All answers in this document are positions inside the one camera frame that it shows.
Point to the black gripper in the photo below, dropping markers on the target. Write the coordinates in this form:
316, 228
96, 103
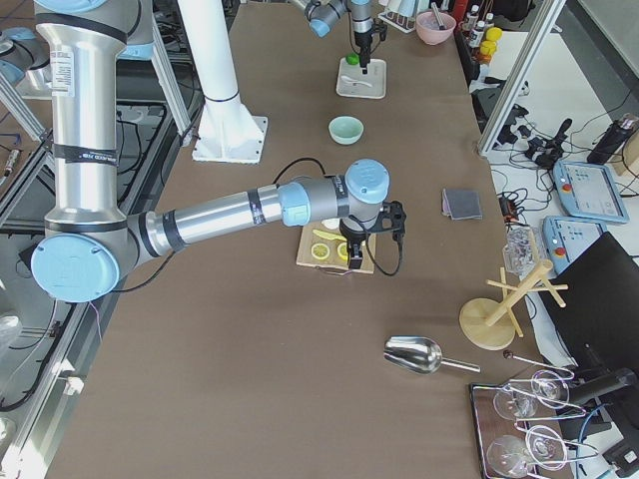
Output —
361, 39
350, 233

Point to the white steamed bun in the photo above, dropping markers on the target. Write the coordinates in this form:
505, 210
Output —
331, 224

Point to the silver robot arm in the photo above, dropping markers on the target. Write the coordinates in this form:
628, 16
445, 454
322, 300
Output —
89, 243
322, 17

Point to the pink bowl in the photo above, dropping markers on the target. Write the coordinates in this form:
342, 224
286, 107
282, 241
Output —
428, 30

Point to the light green bowl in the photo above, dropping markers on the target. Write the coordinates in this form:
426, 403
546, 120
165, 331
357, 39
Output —
345, 130

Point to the green lime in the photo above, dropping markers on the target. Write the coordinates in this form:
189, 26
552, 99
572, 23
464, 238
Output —
352, 59

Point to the lower lemon half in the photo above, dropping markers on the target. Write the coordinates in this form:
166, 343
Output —
342, 251

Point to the lemon half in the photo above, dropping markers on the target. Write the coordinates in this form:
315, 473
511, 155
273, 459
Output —
342, 251
320, 250

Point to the white rectangular tray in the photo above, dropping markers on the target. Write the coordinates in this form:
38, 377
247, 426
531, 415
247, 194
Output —
376, 75

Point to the upper lemon half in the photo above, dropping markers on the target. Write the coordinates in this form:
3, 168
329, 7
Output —
320, 250

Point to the yellow plastic knife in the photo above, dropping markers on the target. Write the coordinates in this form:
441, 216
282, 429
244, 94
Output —
326, 235

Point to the bamboo cutting board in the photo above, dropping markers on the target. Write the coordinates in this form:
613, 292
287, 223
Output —
333, 263

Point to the grey folded cloth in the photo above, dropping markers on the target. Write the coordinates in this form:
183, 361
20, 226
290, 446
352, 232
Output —
461, 204

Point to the steel scoop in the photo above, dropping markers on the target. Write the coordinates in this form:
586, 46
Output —
421, 355

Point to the yellow toy fruit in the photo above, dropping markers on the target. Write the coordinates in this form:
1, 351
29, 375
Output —
488, 46

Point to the wooden mug tree stand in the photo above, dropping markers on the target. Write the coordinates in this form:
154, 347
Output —
491, 324

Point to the clear glass jar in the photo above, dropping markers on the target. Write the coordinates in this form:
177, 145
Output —
521, 252

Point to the lower teach pendant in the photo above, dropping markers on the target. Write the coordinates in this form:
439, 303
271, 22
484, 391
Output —
566, 238

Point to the teach pendant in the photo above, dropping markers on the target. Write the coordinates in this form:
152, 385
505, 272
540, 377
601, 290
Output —
566, 238
588, 191

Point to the upper teach pendant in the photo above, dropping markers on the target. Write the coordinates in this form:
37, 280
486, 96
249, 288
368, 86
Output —
588, 191

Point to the wine glass rack tray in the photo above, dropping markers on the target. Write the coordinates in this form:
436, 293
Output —
516, 425

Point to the black monitor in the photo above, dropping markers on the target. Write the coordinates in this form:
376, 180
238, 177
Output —
599, 324

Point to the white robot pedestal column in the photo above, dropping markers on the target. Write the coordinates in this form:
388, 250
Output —
227, 132

